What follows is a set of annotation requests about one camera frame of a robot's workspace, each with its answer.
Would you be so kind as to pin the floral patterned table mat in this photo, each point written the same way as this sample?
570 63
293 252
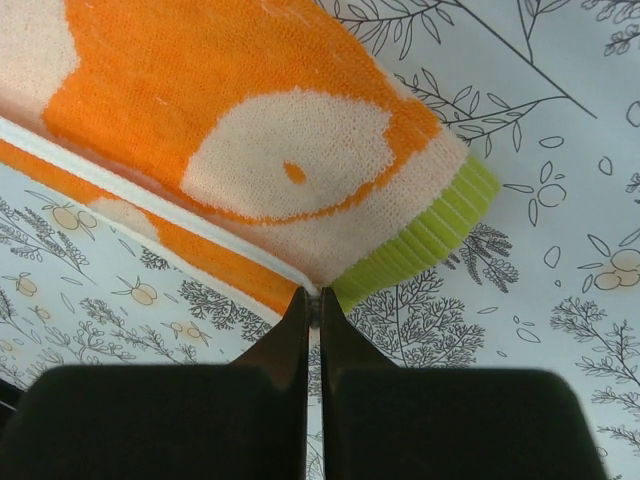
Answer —
545 94

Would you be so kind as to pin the orange patterned towel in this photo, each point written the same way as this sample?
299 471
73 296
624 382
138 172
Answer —
255 143

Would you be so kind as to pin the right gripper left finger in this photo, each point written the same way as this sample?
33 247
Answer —
243 420

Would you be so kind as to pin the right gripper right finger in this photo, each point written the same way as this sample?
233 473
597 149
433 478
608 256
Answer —
381 421

